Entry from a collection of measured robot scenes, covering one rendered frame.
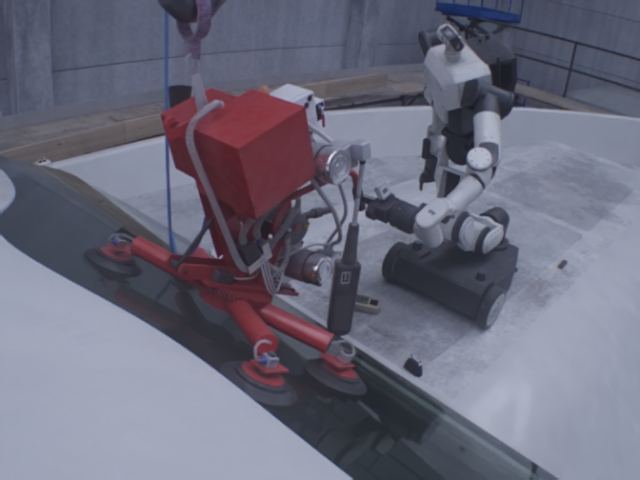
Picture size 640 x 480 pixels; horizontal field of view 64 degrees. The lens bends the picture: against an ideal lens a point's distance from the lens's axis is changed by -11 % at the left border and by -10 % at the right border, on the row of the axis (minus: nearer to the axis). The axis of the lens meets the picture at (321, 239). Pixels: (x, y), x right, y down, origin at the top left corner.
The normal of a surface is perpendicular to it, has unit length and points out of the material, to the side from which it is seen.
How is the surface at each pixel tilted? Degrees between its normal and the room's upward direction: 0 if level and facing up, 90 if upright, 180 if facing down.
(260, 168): 90
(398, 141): 90
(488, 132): 43
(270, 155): 90
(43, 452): 21
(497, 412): 14
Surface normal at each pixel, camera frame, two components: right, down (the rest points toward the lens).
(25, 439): 0.37, -0.91
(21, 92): 0.72, 0.39
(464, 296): -0.65, 0.29
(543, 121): 0.26, 0.47
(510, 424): 0.33, -0.72
